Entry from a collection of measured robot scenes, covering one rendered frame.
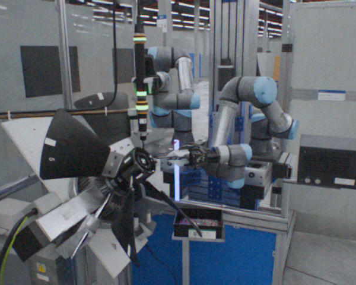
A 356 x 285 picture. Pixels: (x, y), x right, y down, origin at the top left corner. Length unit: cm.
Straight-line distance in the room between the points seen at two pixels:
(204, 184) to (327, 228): 152
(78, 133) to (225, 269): 111
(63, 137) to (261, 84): 84
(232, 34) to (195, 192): 100
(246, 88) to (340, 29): 154
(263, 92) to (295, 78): 145
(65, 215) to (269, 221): 95
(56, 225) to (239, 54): 146
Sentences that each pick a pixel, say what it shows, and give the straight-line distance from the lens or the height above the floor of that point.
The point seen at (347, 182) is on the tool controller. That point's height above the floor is 108.
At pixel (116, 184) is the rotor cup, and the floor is 115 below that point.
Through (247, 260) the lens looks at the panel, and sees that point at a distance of 176.
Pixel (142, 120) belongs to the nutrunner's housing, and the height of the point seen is 135.
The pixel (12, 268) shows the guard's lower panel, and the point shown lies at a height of 58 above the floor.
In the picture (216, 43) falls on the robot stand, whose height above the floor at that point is 166.
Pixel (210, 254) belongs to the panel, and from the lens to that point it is 180.
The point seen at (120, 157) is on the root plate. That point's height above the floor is 124.
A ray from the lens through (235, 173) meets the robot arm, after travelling 142.
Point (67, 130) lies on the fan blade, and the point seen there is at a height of 137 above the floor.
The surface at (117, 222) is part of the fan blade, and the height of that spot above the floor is 114.
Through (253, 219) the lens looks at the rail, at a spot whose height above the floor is 83.
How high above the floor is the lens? 159
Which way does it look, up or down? 15 degrees down
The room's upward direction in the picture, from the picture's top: 1 degrees counter-clockwise
